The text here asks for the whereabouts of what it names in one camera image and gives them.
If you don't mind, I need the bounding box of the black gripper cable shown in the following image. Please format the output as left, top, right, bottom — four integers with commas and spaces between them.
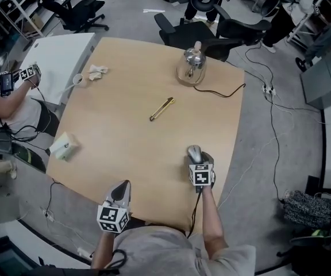
186, 186, 206, 239

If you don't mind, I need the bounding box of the black office chair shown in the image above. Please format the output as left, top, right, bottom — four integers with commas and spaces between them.
153, 2, 273, 63
39, 0, 110, 35

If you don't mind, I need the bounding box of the yellow utility knife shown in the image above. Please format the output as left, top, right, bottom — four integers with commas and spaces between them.
149, 97, 176, 122

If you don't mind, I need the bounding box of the person's left forearm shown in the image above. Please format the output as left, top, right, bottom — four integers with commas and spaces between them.
90, 229, 118, 270

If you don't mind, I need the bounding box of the person's right forearm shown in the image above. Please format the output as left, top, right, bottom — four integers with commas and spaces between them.
201, 186, 230, 260

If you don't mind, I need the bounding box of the steel kettle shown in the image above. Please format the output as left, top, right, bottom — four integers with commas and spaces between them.
176, 41, 207, 86

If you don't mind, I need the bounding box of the black kettle cable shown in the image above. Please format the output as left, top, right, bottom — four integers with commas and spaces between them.
193, 82, 247, 99

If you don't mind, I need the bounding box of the person's grey shirt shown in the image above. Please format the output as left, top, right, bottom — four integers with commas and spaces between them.
111, 225, 257, 276

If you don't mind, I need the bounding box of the white board on table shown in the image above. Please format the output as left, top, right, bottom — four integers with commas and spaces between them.
22, 32, 97, 106

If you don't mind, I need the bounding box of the white paper cup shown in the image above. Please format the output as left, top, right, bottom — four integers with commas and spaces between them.
72, 73, 87, 88

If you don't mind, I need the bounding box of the black chest-worn pack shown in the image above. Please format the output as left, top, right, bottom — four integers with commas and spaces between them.
32, 264, 121, 276

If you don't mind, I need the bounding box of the speckled black white bag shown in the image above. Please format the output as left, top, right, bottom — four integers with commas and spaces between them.
283, 189, 331, 230

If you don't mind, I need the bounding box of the white tissue box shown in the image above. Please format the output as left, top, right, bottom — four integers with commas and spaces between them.
48, 131, 80, 163

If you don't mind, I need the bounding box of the white shelf rack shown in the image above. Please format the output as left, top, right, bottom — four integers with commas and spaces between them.
0, 0, 78, 40
286, 0, 331, 44

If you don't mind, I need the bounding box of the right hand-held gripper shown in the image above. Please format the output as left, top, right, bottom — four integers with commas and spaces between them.
186, 151, 216, 187

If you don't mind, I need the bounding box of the crumpled white tissue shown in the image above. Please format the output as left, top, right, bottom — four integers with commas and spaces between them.
88, 64, 110, 81

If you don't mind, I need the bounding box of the grey computer mouse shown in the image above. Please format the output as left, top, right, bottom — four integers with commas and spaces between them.
186, 144, 203, 165

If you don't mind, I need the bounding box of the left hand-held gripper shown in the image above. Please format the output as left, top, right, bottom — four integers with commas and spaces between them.
97, 180, 132, 235

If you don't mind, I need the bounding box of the white power strip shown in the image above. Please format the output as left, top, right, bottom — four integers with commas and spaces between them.
261, 84, 278, 98
40, 208, 56, 223
77, 247, 95, 259

